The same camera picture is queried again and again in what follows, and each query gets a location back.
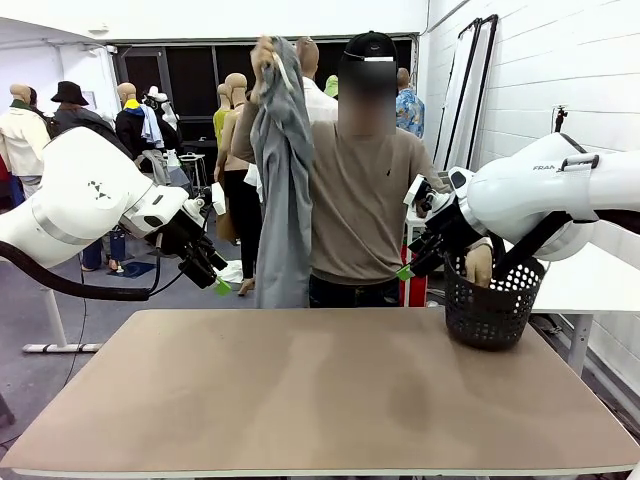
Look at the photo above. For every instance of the right gripper black green-tipped finger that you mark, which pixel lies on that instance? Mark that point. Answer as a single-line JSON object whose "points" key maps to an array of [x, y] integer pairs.
{"points": [[425, 242], [425, 262]]}

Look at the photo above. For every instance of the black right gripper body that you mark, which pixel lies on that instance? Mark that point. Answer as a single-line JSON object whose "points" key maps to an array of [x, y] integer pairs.
{"points": [[450, 225]]}

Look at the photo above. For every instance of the left gripper black green-tipped finger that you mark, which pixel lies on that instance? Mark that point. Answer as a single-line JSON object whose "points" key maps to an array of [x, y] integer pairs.
{"points": [[214, 256], [205, 275]]}

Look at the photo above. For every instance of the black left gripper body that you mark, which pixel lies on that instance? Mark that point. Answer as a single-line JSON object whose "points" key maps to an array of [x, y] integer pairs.
{"points": [[190, 235]]}

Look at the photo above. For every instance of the person's right forearm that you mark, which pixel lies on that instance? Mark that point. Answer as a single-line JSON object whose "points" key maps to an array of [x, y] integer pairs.
{"points": [[245, 135]]}

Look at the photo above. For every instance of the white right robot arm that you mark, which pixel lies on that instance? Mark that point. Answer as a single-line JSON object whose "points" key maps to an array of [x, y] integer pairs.
{"points": [[530, 190]]}

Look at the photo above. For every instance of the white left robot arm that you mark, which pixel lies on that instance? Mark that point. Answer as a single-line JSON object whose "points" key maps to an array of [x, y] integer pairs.
{"points": [[75, 200]]}

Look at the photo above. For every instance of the person's left hand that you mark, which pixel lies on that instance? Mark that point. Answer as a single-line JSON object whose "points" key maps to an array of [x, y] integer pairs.
{"points": [[480, 265]]}

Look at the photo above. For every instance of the person's right hand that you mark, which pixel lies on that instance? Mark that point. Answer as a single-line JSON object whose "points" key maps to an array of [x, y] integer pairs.
{"points": [[262, 55]]}

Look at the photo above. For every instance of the white cloth on floor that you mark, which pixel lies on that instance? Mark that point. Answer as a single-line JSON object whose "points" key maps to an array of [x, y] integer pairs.
{"points": [[232, 274]]}

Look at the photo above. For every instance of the red and white cabinet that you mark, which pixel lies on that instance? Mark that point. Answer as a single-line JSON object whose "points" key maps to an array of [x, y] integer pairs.
{"points": [[417, 290]]}

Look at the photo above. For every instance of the person in beige sweater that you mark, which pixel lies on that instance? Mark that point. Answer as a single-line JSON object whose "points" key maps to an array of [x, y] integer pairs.
{"points": [[360, 210]]}

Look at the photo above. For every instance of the black perforated plastic basket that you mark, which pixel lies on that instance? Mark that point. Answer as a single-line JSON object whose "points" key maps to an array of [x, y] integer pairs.
{"points": [[480, 320]]}

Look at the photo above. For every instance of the blue jeans on mannequin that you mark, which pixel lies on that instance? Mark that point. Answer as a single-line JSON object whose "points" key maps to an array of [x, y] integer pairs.
{"points": [[107, 250]]}

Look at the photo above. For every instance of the light blue draped shirt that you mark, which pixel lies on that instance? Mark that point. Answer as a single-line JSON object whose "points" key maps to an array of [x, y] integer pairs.
{"points": [[151, 127]]}

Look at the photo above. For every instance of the mannequin in yellow-green top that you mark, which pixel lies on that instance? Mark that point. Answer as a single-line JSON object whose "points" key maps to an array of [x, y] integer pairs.
{"points": [[220, 122]]}

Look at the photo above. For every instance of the person in blue floral shirt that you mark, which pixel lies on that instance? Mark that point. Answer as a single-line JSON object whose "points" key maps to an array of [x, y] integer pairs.
{"points": [[410, 112]]}

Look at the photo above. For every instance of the black framed leaning panel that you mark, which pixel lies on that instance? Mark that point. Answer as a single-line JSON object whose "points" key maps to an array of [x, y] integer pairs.
{"points": [[457, 100], [482, 90]]}

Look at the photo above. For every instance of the mannequin with yellow collar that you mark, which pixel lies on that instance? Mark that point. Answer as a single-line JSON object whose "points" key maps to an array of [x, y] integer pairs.
{"points": [[130, 125]]}

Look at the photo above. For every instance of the bare tan mannequin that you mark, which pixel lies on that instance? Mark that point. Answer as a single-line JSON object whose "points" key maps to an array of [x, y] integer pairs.
{"points": [[237, 110]]}

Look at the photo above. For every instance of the white side table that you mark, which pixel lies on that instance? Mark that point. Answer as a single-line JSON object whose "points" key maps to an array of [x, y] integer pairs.
{"points": [[585, 295]]}

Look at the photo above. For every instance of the white table leg with foot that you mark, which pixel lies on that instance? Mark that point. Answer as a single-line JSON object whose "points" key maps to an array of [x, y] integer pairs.
{"points": [[57, 320]]}

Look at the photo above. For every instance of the tall mannequin in white shirt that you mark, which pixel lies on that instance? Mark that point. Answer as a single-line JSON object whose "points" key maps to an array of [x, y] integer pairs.
{"points": [[320, 102]]}

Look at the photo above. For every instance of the lime green hat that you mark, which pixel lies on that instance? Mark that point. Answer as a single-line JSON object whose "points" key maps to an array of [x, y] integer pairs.
{"points": [[331, 86]]}

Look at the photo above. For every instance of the black bucket hat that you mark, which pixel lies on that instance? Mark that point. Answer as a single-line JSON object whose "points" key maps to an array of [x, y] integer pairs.
{"points": [[70, 92]]}

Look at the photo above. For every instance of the mannequin in cream jacket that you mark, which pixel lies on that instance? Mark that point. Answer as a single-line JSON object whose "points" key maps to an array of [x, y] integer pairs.
{"points": [[20, 140]]}

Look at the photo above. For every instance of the black baseball cap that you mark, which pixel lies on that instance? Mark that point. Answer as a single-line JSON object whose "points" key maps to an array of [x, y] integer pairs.
{"points": [[372, 45]]}

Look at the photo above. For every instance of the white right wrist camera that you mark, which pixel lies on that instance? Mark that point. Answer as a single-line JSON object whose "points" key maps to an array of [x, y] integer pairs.
{"points": [[417, 192]]}

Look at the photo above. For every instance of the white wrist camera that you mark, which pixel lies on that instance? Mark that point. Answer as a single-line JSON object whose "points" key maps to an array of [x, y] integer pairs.
{"points": [[218, 197], [417, 192]]}

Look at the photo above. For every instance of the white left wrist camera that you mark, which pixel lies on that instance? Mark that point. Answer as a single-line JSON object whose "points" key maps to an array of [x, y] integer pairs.
{"points": [[218, 197]]}

